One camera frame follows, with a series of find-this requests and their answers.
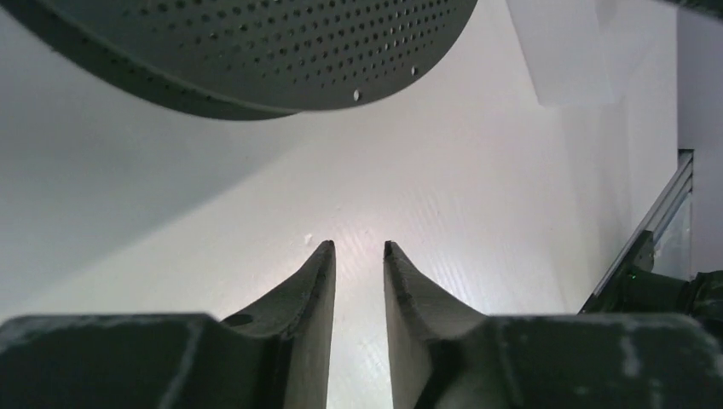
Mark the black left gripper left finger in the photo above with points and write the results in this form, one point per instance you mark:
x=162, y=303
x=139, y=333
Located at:
x=274, y=353

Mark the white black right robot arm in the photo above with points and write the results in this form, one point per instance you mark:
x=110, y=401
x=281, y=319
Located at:
x=632, y=287

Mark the clear plastic two-compartment tray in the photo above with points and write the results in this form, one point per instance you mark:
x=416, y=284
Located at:
x=562, y=47

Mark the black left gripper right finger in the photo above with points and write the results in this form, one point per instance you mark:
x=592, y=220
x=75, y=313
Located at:
x=445, y=354

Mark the dark grey perforated spool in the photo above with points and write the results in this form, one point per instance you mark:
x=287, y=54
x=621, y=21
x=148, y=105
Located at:
x=250, y=60

